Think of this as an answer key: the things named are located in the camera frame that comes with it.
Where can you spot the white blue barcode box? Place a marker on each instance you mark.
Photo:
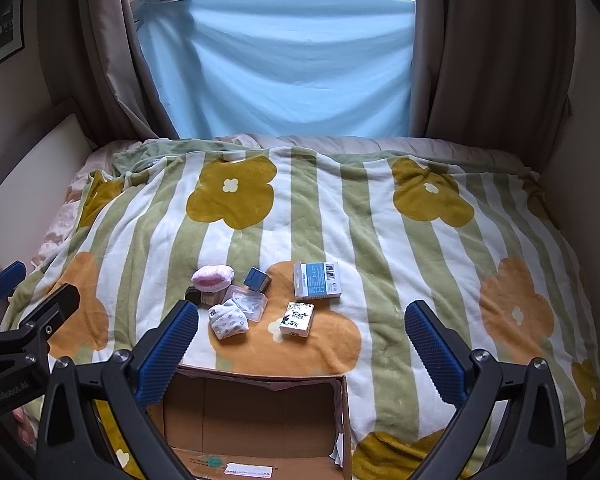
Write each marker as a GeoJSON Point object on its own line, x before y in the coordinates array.
{"type": "Point", "coordinates": [315, 282]}

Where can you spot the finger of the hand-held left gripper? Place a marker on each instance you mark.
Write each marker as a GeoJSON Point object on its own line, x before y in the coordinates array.
{"type": "Point", "coordinates": [4, 280]}
{"type": "Point", "coordinates": [57, 307]}

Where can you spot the cardboard box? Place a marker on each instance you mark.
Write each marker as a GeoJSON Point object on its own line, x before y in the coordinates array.
{"type": "Point", "coordinates": [260, 410]}

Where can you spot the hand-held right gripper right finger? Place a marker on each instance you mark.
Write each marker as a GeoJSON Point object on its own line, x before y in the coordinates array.
{"type": "Point", "coordinates": [436, 355]}

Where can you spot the pink powder puff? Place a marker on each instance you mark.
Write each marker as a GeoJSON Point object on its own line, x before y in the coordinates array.
{"type": "Point", "coordinates": [212, 277]}

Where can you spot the small blue box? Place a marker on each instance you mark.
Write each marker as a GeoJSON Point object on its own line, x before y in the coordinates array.
{"type": "Point", "coordinates": [256, 278]}

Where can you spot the brown curtain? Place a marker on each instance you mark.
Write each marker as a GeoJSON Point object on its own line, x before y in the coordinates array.
{"type": "Point", "coordinates": [480, 50]}
{"type": "Point", "coordinates": [95, 35]}

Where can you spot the white patterned sock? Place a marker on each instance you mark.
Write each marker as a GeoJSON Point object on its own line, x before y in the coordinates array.
{"type": "Point", "coordinates": [227, 322]}

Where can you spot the striped floral blanket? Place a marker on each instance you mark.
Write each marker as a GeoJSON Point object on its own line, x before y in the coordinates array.
{"type": "Point", "coordinates": [380, 240]}

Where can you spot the clear plastic case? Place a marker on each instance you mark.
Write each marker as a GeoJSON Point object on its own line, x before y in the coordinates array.
{"type": "Point", "coordinates": [250, 304]}

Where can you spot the white floral tissue packet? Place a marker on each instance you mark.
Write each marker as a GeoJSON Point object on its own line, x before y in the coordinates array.
{"type": "Point", "coordinates": [296, 320]}

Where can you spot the beige round jar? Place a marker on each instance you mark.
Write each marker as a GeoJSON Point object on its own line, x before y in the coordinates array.
{"type": "Point", "coordinates": [211, 300]}

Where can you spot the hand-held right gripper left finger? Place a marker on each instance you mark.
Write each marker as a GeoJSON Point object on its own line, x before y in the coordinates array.
{"type": "Point", "coordinates": [166, 355]}

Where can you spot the light blue cloth sheet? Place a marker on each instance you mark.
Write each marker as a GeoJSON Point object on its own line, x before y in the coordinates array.
{"type": "Point", "coordinates": [280, 70]}

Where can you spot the white padded board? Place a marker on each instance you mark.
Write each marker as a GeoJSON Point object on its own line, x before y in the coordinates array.
{"type": "Point", "coordinates": [30, 175]}

